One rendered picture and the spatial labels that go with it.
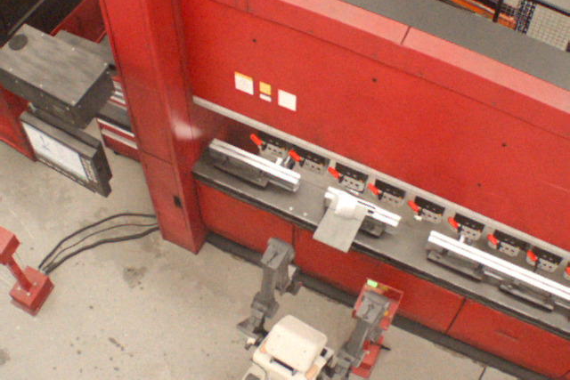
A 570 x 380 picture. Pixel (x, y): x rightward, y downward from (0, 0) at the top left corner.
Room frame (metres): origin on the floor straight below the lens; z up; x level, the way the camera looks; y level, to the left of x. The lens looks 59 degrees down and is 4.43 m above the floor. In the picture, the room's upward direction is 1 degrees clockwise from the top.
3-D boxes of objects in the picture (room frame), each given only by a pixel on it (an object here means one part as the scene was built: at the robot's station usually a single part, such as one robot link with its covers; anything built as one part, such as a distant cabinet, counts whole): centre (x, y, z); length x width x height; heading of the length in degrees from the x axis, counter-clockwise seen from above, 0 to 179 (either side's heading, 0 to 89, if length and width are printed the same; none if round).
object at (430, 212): (1.75, -0.68, 1.26); 0.15 x 0.09 x 0.17; 64
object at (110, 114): (2.23, 0.94, 1.18); 0.40 x 0.24 x 0.07; 64
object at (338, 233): (1.78, -0.28, 1.00); 0.26 x 0.18 x 0.01; 154
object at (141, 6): (2.49, 0.46, 1.15); 0.85 x 0.25 x 2.30; 154
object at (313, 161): (2.01, -0.14, 1.26); 0.15 x 0.09 x 0.17; 64
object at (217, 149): (2.15, 0.15, 0.92); 0.50 x 0.06 x 0.10; 64
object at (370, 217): (1.89, -0.39, 0.92); 0.39 x 0.06 x 0.10; 64
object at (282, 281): (1.36, 0.01, 1.40); 0.11 x 0.06 x 0.43; 59
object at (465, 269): (1.60, -0.86, 0.89); 0.30 x 0.05 x 0.03; 64
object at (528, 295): (1.42, -1.22, 0.89); 0.30 x 0.05 x 0.03; 64
